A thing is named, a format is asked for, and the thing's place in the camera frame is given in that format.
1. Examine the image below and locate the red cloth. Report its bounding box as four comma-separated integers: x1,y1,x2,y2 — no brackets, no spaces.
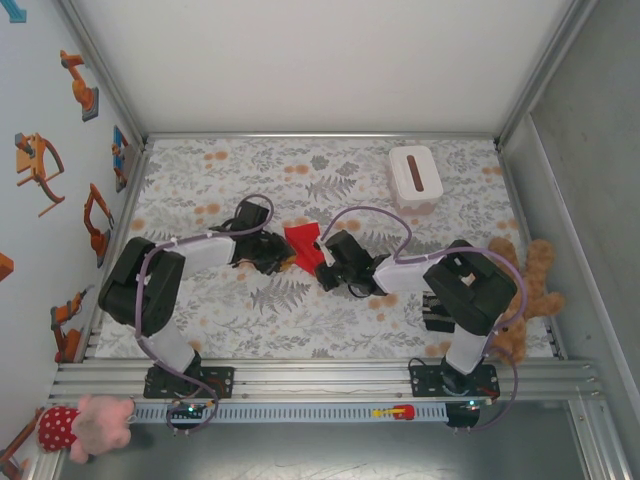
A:
283,222,325,277

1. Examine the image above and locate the floral table cloth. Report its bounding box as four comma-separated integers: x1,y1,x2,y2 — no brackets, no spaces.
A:
93,137,555,360

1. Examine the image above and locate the black white striped cloth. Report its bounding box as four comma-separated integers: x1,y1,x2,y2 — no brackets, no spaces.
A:
422,292,457,333

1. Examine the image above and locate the white tissue box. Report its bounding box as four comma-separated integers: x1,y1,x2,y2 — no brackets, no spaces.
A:
387,145,445,218

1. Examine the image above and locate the red yellow toy tool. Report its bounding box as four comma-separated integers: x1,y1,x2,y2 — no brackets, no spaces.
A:
371,403,416,422

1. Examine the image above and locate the brown teddy bear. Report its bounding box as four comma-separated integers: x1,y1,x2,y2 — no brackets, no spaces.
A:
487,237,567,367

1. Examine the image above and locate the pink plush pig toy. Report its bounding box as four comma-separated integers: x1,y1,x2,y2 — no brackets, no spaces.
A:
37,393,137,464

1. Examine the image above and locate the orange grey gripper sticker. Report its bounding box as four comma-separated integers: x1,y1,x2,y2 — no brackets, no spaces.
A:
13,131,67,219

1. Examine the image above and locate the wide aluminium frame rail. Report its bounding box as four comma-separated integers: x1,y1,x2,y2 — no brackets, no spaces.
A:
47,357,604,404

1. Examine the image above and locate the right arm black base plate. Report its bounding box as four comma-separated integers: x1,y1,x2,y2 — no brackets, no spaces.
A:
408,363,501,399

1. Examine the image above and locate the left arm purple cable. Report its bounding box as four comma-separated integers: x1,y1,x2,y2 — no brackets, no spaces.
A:
133,192,277,435

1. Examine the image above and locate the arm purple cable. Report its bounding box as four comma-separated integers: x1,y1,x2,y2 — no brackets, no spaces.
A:
133,192,277,435
319,205,531,435

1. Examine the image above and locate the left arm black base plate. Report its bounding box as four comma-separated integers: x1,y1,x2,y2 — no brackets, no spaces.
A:
143,366,236,400

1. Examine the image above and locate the slotted grey cable duct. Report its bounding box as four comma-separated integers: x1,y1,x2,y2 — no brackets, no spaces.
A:
132,403,450,424

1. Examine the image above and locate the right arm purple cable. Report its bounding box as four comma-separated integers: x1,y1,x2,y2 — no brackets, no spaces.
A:
319,205,531,435

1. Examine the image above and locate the blue orange wall sticker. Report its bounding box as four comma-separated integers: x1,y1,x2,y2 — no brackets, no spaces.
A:
110,124,133,194

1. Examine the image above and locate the aluminium frame post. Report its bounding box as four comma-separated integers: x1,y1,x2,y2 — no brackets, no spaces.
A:
58,0,150,149
492,0,601,149

